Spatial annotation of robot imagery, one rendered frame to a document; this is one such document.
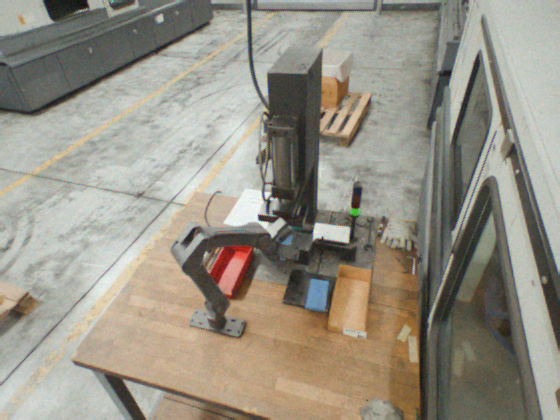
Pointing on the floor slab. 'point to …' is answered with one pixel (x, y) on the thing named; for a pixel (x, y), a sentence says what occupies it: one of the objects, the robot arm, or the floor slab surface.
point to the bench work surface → (253, 342)
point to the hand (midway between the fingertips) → (274, 256)
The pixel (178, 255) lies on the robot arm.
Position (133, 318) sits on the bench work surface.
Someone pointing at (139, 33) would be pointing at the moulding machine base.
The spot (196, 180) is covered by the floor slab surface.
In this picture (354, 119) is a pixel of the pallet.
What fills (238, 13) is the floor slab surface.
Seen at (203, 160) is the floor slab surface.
